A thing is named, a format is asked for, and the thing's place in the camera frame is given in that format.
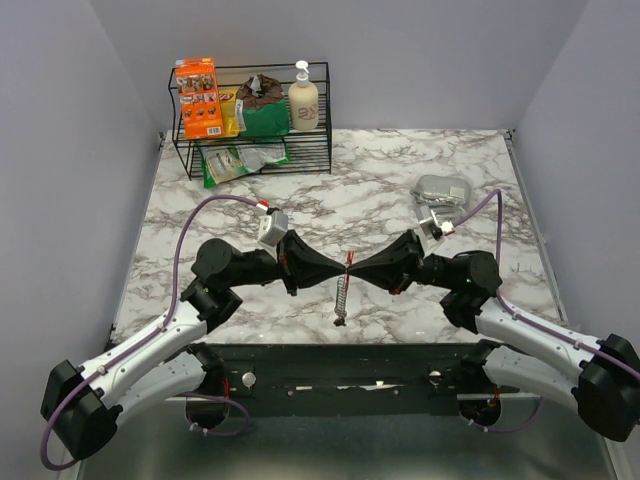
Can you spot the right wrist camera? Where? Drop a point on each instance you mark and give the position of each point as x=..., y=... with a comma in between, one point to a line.
x=431, y=231

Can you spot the red carabiner keyring with chain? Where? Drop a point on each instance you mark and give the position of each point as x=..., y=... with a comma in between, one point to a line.
x=340, y=310

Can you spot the yellow snack bag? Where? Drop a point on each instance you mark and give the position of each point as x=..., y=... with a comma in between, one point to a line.
x=227, y=100

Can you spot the orange product box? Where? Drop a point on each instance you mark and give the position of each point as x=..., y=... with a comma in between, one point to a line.
x=199, y=98

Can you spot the cream soap pump bottle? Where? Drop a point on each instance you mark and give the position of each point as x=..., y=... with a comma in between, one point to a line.
x=303, y=100

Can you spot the black wire shelf rack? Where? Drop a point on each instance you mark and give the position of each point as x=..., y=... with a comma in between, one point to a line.
x=309, y=151

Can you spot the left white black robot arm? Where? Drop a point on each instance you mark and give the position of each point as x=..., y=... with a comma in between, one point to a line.
x=82, y=404

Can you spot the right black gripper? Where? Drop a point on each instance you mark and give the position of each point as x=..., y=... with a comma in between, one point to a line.
x=392, y=268

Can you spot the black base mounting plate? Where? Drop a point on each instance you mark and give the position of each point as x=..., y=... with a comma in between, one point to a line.
x=320, y=380

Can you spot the green white snack bag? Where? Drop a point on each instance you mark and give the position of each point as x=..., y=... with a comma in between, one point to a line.
x=220, y=165

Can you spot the aluminium extrusion rail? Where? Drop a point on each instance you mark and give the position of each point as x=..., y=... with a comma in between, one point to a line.
x=127, y=381

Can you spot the white green pouch bag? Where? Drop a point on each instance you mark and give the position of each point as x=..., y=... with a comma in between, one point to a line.
x=255, y=157

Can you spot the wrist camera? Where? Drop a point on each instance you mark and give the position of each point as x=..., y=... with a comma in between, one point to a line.
x=272, y=228
x=431, y=231

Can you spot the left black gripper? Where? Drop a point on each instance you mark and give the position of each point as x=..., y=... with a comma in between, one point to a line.
x=302, y=266

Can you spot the brown green coffee bag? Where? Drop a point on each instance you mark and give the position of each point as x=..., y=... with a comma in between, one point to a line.
x=261, y=108

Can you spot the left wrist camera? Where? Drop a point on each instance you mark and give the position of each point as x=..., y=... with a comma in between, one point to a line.
x=272, y=228

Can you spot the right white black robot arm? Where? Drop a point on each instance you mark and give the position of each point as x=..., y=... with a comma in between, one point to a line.
x=597, y=378

